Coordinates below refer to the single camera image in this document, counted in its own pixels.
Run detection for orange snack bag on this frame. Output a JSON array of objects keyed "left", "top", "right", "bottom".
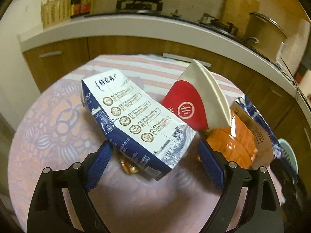
[{"left": 199, "top": 113, "right": 258, "bottom": 169}]

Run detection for blue white milk carton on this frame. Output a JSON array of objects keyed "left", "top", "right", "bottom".
[{"left": 81, "top": 70, "right": 196, "bottom": 180}]

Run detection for white kitchen countertop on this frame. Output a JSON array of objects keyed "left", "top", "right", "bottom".
[{"left": 19, "top": 13, "right": 311, "bottom": 122}]

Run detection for light blue plastic basket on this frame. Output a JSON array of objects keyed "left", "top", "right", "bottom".
[{"left": 278, "top": 138, "right": 299, "bottom": 180}]

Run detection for pink floral tablecloth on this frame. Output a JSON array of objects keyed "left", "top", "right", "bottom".
[{"left": 7, "top": 54, "right": 285, "bottom": 233}]

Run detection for brown wooden cabinets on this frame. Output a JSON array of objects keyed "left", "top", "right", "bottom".
[{"left": 20, "top": 36, "right": 310, "bottom": 167}]

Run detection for red white paper cup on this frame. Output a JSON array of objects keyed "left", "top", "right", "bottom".
[{"left": 162, "top": 59, "right": 232, "bottom": 131}]

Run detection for steel stock pot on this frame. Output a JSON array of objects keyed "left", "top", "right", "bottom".
[{"left": 244, "top": 12, "right": 287, "bottom": 63}]

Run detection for woven chopstick holder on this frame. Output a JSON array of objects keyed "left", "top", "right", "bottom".
[{"left": 41, "top": 0, "right": 71, "bottom": 28}]

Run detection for wooden cutting board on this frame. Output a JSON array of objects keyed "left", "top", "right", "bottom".
[{"left": 221, "top": 0, "right": 260, "bottom": 35}]

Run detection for dark sauce bottles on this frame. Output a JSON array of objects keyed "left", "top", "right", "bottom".
[{"left": 70, "top": 0, "right": 92, "bottom": 18}]

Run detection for black gas stove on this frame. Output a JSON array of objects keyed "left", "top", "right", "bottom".
[{"left": 83, "top": 0, "right": 246, "bottom": 40}]

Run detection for black power cable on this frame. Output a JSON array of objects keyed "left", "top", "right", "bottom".
[{"left": 279, "top": 56, "right": 304, "bottom": 95}]

